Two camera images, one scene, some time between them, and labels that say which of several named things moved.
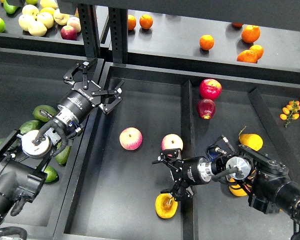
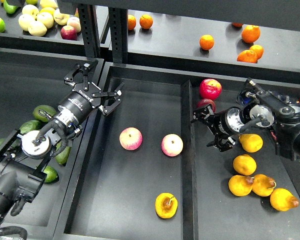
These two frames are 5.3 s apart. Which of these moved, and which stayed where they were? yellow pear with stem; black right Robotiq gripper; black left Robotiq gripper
Moved: black right Robotiq gripper
Stayed: yellow pear with stem; black left Robotiq gripper
